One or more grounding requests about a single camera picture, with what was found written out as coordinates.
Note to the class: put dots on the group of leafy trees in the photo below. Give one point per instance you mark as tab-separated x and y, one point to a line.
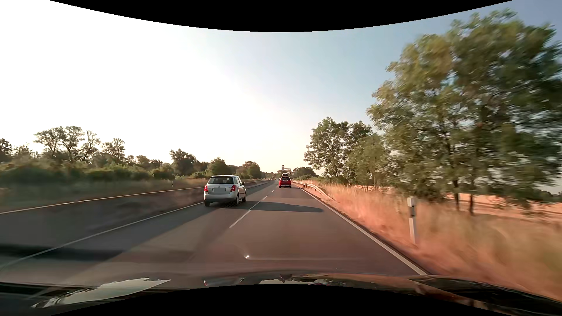
347	153

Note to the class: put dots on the metal guard rail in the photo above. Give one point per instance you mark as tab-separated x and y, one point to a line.
314	188

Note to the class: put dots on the white marker post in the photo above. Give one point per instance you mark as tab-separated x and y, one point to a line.
412	219

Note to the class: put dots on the distant tower building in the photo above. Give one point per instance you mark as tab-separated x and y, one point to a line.
286	169

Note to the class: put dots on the silver hatchback car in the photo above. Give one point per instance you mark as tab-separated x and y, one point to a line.
224	190

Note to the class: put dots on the large leafy tree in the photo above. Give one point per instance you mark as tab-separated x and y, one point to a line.
474	109

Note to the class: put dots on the road markings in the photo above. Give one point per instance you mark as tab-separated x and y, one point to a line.
372	237

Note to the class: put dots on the dry grass verge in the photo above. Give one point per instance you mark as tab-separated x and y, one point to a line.
461	237

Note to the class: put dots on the row of trees and bushes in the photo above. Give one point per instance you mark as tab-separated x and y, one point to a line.
88	164

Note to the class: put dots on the grey asphalt opposite carriageway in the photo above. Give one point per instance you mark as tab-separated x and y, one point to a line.
57	195

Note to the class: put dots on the grey asphalt road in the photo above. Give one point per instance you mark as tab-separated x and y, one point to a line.
285	237

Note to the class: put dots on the car's own bonnet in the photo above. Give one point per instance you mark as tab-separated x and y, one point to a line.
281	292

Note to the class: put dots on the red car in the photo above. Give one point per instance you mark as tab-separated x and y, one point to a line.
285	182

